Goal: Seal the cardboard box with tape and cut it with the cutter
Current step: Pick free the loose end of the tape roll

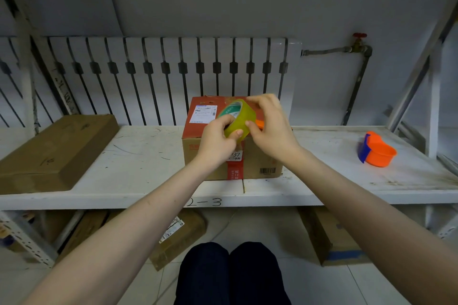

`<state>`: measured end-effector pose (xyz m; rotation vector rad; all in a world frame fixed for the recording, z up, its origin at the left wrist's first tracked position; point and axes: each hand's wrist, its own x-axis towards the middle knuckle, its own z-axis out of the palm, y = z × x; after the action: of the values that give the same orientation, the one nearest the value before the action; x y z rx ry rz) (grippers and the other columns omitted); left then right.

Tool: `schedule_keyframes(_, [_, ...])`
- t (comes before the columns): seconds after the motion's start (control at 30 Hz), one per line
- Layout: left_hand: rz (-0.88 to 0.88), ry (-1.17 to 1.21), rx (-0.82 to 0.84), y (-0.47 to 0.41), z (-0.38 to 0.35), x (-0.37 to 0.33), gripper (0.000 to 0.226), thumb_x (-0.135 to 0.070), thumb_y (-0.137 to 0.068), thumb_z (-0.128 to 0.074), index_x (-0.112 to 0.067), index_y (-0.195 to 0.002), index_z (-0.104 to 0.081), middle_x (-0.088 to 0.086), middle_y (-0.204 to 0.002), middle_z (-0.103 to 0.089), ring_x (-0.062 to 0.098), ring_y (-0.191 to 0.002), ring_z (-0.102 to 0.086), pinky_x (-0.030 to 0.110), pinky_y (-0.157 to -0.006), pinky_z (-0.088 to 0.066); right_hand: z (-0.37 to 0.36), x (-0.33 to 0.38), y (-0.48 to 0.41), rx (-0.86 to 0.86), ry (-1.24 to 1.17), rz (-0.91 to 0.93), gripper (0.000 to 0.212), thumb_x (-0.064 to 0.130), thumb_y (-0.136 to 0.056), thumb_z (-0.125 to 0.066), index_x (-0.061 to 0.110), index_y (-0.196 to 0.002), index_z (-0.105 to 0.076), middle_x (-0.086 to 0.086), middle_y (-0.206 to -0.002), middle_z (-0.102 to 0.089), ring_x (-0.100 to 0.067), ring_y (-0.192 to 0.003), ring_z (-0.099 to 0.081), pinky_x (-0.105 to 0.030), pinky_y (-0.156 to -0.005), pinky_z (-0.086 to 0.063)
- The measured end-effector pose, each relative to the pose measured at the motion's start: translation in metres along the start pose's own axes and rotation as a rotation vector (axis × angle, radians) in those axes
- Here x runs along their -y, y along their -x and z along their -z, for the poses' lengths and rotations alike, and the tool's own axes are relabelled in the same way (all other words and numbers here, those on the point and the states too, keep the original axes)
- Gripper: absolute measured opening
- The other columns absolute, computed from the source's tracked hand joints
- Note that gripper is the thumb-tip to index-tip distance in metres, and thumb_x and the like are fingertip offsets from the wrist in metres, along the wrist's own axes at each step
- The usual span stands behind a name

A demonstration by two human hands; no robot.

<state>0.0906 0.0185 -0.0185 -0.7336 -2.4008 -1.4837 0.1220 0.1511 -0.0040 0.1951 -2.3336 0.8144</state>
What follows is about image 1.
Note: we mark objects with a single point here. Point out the cardboard box with red top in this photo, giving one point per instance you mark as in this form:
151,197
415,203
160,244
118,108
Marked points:
200,151

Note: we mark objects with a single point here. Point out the person's left thumb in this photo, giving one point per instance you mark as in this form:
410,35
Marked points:
234,135

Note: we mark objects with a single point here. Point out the orange and blue tape dispenser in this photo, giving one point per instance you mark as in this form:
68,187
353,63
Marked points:
381,153

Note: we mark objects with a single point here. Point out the white metal shelf rack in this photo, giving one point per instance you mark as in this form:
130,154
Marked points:
143,161

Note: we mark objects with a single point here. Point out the person's left forearm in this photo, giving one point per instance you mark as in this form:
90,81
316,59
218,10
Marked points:
143,229

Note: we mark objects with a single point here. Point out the person's left hand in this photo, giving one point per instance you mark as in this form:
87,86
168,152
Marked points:
213,144

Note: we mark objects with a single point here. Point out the small orange plastic piece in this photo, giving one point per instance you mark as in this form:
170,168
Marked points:
260,124

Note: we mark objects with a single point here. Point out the brown box with blue tape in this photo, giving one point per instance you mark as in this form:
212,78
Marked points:
329,237

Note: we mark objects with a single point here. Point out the person's right thumb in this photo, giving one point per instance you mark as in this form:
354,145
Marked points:
251,129

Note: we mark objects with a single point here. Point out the yellow packing tape roll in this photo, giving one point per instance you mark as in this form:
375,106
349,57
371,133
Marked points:
241,113

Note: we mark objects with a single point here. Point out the person's right hand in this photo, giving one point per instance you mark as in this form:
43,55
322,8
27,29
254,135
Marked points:
273,129

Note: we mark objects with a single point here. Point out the plain brown cardboard box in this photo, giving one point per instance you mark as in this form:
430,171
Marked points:
84,231

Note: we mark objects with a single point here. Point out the person's right forearm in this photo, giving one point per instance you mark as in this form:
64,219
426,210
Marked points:
365,215

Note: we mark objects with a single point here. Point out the brown box with white label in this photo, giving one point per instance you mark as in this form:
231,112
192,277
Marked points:
186,233

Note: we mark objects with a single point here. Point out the white radiator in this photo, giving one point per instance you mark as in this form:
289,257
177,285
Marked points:
143,54

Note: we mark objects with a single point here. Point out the grey pipe with red valve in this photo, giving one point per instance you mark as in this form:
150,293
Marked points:
357,76

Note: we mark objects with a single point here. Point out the flat brown cardboard box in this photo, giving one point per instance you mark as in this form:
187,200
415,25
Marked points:
53,151

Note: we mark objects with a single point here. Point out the person's legs in dark trousers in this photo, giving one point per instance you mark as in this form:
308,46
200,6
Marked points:
232,276

